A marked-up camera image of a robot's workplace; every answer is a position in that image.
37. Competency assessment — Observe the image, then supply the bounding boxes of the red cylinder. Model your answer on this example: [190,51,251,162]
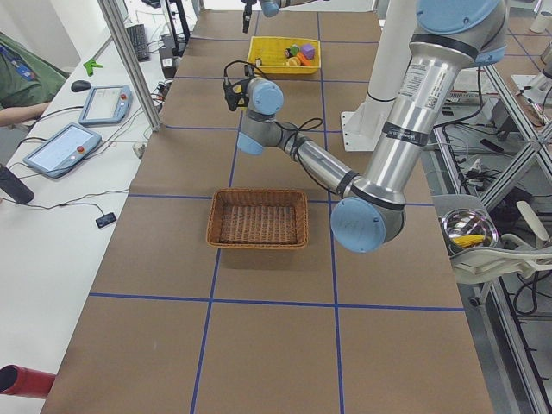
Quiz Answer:
[1,365,56,399]

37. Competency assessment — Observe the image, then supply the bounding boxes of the purple foam cube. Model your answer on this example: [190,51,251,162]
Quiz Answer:
[300,43,316,60]

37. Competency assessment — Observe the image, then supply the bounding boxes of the black keyboard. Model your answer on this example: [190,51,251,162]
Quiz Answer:
[125,24,150,61]

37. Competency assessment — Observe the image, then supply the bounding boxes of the green plastic clip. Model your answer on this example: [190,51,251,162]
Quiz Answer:
[83,59,104,77]

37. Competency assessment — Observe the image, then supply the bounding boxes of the toy croissant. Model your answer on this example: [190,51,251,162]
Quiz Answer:
[285,56,302,67]

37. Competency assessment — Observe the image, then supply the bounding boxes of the black computer mouse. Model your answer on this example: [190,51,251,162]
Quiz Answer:
[71,80,91,93]

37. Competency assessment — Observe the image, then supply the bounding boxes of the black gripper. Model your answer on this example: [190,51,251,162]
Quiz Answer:
[223,77,251,111]

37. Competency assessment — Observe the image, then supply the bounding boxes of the black water bottle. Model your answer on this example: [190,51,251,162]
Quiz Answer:
[0,165,35,204]

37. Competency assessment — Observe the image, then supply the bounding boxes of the brown wicker basket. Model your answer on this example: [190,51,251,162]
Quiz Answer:
[206,188,309,250]

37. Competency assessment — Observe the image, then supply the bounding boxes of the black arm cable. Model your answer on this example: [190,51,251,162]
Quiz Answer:
[275,116,342,195]

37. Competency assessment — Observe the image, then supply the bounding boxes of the white enamel pot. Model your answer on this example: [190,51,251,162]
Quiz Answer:
[440,209,499,254]

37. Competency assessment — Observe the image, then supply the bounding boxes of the orange toy carrot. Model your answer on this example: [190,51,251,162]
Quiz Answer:
[296,53,313,66]

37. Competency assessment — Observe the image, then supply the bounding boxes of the aluminium frame post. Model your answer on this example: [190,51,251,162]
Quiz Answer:
[97,0,160,132]

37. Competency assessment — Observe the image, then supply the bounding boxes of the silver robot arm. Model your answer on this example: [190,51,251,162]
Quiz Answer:
[223,1,509,253]
[259,0,316,17]

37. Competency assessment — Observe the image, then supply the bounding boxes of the person in green shirt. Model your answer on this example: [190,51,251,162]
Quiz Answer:
[1,33,69,127]

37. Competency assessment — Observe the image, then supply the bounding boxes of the small black desk device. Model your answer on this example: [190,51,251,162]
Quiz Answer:
[95,212,116,229]

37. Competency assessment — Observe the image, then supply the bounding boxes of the far teach pendant tablet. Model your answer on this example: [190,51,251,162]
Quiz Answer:
[78,85,133,127]

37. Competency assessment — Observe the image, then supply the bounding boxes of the teach pendant tablet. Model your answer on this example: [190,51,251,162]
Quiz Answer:
[23,122,101,179]
[78,85,133,127]

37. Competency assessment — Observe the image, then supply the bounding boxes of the near teach pendant tablet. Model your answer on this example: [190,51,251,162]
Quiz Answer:
[23,122,101,179]

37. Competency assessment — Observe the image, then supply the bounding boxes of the yellow woven basket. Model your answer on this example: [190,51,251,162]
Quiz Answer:
[247,36,321,75]

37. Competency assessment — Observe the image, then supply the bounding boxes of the small dark labelled jar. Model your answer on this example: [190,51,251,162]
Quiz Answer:
[285,45,300,59]

